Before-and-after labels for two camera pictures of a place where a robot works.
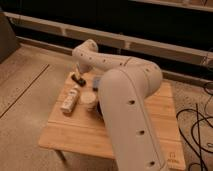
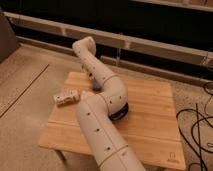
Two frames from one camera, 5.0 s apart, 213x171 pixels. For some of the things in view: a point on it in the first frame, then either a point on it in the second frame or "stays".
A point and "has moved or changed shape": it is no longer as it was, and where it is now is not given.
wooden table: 82,132 stays
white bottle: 69,100 has moved or changed shape
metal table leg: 59,152 stays
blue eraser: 96,85 stays
